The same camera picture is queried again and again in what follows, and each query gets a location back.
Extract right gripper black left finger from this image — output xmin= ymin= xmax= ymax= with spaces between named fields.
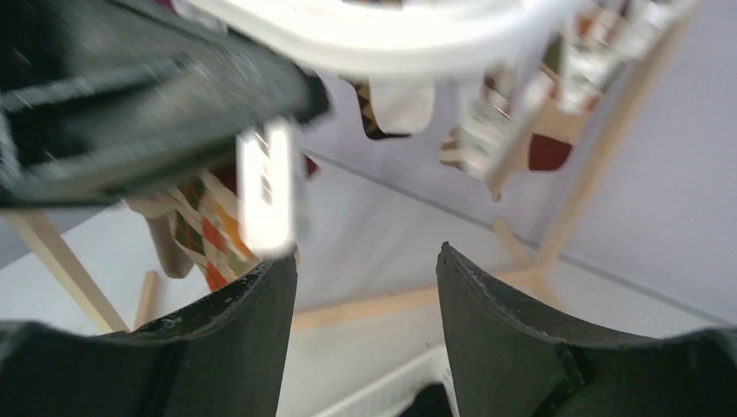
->
xmin=1 ymin=258 xmax=297 ymax=416

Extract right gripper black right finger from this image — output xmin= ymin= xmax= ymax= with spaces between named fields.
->
xmin=436 ymin=243 xmax=736 ymax=416

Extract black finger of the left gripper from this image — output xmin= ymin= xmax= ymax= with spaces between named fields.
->
xmin=1 ymin=1 xmax=329 ymax=209

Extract beige orange argyle sock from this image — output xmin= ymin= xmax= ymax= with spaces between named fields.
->
xmin=167 ymin=170 xmax=261 ymax=291

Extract white hanger clip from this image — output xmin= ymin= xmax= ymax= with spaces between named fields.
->
xmin=236 ymin=118 xmax=297 ymax=259
xmin=454 ymin=71 xmax=552 ymax=202

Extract white plastic clip hanger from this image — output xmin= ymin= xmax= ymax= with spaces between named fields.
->
xmin=183 ymin=0 xmax=700 ymax=82

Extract black sock in basket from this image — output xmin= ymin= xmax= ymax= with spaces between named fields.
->
xmin=399 ymin=383 xmax=453 ymax=417

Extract white plastic basket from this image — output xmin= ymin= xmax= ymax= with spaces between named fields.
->
xmin=310 ymin=345 xmax=459 ymax=417

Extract taupe sock maroon cuff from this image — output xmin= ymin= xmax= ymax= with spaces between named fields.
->
xmin=124 ymin=195 xmax=194 ymax=279

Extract brown striped sock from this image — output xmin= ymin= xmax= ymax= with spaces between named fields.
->
xmin=439 ymin=128 xmax=463 ymax=170

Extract brown yellow argyle sock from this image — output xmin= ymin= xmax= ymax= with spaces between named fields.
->
xmin=349 ymin=82 xmax=410 ymax=141

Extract white sock hanging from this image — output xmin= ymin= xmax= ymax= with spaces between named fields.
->
xmin=368 ymin=80 xmax=435 ymax=136

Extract wooden rack frame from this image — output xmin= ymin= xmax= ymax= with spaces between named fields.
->
xmin=0 ymin=5 xmax=698 ymax=335

